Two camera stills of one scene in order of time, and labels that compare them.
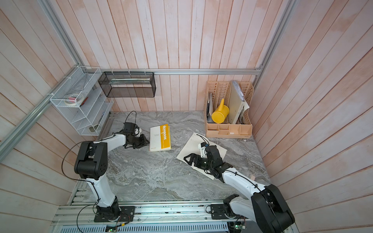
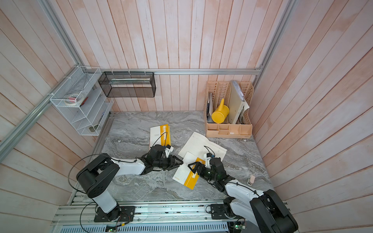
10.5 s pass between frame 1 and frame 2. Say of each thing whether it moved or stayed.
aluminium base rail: stayed
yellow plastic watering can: stayed
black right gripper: moved
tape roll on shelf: stayed
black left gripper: moved
